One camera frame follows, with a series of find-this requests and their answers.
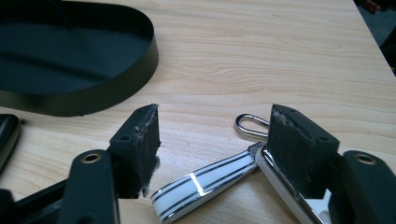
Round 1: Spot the black key stand with tray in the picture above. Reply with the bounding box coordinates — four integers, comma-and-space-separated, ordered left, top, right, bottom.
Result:
0, 0, 160, 118

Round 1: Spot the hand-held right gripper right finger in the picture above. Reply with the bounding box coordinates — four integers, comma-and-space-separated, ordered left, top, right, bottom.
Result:
266, 104, 340, 200

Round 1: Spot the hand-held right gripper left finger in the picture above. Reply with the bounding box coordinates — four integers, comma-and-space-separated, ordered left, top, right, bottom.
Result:
107, 103, 162, 200

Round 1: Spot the black car key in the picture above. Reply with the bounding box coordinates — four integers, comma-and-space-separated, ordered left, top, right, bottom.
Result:
0, 113, 21, 173

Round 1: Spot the white car key with strap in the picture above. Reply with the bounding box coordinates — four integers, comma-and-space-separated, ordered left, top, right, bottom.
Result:
150, 113, 335, 224

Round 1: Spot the small red object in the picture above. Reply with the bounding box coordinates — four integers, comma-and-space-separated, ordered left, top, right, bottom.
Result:
363, 0, 383, 14

